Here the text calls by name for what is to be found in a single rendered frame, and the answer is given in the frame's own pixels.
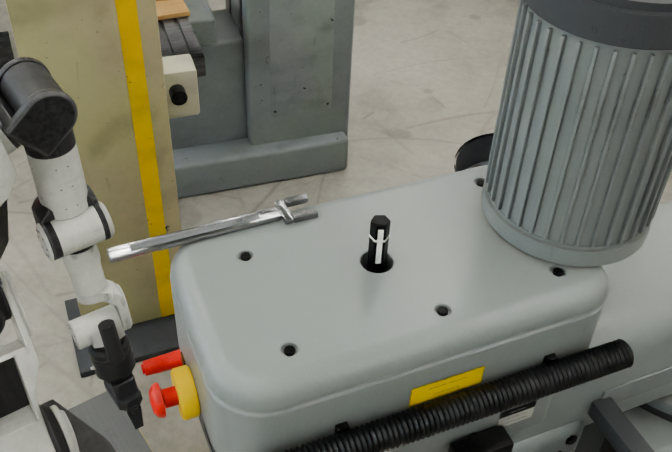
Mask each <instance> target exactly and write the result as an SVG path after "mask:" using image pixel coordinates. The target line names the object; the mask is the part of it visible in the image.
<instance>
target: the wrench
mask: <svg viewBox="0 0 672 452"><path fill-rule="evenodd" d="M307 202H308V196H307V194H306V193H304V194H300V195H296V196H292V197H287V198H283V200H278V201H275V202H274V206H275V207H272V208H268V209H264V210H260V211H256V212H252V213H248V214H244V215H240V216H236V217H232V218H228V219H224V220H220V221H216V222H212V223H207V224H203V225H199V226H195V227H191V228H187V229H183V230H179V231H175V232H171V233H167V234H163V235H159V236H155V237H151V238H147V239H143V240H139V241H135V242H131V243H126V244H122V245H118V246H114V247H110V248H107V249H106V252H107V255H108V258H109V261H110V263H114V262H117V261H121V260H125V259H129V258H133V257H137V256H141V255H145V254H149V253H153V252H157V251H161V250H165V249H169V248H173V247H177V246H181V245H185V244H189V243H193V242H196V241H200V240H204V239H208V238H212V237H216V236H220V235H224V234H228V233H232V232H236V231H240V230H244V229H248V228H252V227H256V226H260V225H264V224H268V223H271V222H275V221H279V220H281V219H283V221H284V223H285V224H290V223H297V222H301V221H305V220H309V219H313V218H317V217H318V212H317V210H316V209H314V208H311V209H307V210H303V211H299V212H295V213H292V214H291V213H290V211H289V209H288V207H292V206H296V205H300V204H304V203H307Z"/></svg>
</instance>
